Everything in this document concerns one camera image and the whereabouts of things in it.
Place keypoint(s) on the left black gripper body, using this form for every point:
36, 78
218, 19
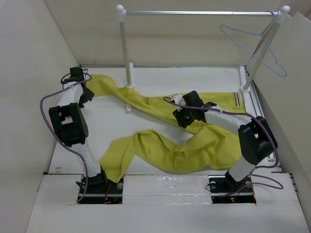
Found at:
85, 97

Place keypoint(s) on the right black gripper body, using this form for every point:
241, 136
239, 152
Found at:
185, 116

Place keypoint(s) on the yellow trousers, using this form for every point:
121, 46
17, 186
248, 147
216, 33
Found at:
210, 145

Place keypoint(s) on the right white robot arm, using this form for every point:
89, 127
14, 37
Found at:
255, 136

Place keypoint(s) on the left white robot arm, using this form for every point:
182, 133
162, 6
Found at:
70, 127

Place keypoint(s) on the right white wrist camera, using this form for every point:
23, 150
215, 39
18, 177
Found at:
178, 100

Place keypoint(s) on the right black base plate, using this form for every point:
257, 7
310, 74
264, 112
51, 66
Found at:
224, 192

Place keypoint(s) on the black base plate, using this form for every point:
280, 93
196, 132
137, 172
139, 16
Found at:
109, 193
224, 192

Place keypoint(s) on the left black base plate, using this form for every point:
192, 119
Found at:
109, 193

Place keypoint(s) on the blue wire hanger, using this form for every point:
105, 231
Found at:
263, 54

